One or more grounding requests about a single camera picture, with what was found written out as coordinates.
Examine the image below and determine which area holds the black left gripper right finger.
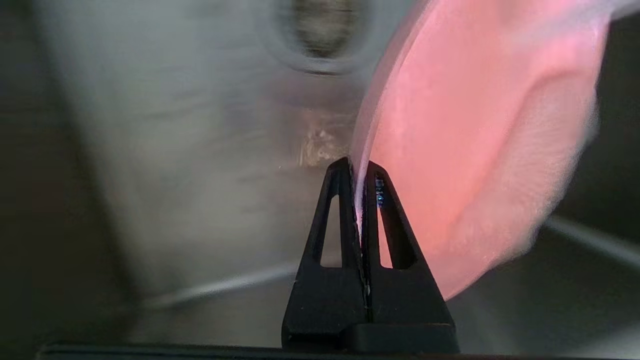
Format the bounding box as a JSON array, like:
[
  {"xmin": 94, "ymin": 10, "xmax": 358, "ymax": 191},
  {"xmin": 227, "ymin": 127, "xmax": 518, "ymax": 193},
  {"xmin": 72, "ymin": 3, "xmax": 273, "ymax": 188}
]
[{"xmin": 344, "ymin": 160, "xmax": 461, "ymax": 353}]

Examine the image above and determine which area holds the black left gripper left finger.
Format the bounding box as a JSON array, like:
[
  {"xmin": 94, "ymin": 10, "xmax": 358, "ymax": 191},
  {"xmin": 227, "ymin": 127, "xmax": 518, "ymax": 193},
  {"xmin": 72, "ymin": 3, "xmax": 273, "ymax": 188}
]
[{"xmin": 281, "ymin": 157, "xmax": 372, "ymax": 350}]

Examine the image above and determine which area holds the pink plate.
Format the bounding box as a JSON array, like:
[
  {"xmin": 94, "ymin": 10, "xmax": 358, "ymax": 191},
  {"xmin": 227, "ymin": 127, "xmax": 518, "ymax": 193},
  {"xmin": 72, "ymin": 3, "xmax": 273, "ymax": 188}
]
[{"xmin": 349, "ymin": 0, "xmax": 617, "ymax": 302}]

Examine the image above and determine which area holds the stainless steel sink basin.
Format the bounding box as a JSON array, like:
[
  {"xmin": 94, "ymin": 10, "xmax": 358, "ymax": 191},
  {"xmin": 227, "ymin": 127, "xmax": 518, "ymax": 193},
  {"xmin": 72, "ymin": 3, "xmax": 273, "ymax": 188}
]
[{"xmin": 0, "ymin": 0, "xmax": 640, "ymax": 360}]

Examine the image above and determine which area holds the round metal drain strainer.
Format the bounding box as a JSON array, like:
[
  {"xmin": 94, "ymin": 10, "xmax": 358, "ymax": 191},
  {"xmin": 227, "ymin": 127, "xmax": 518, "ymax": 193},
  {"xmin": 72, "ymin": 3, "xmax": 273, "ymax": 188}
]
[{"xmin": 257, "ymin": 0, "xmax": 378, "ymax": 77}]

